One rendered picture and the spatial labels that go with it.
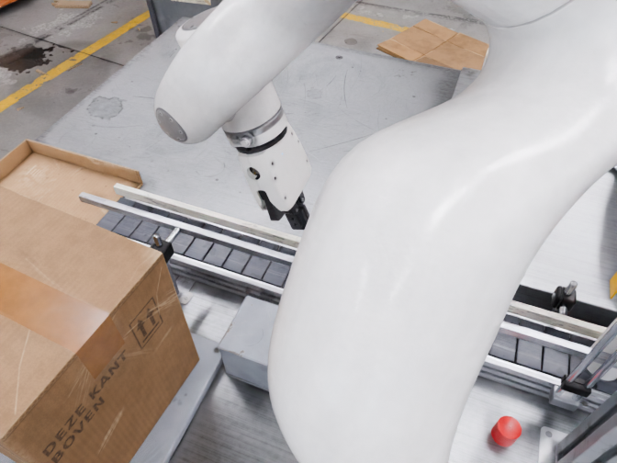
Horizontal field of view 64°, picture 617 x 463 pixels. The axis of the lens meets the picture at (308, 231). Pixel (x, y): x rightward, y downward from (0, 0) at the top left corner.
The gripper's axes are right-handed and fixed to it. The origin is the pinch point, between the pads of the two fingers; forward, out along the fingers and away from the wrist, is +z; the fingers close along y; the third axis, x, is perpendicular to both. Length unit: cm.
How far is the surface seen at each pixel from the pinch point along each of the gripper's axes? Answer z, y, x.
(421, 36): 88, 261, 56
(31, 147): -9, 12, 72
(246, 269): 9.4, -3.6, 12.6
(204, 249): 6.3, -2.3, 21.1
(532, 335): 17.3, -4.8, -32.8
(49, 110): 30, 110, 215
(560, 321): 24.0, 2.8, -35.9
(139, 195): -2.3, 2.8, 35.3
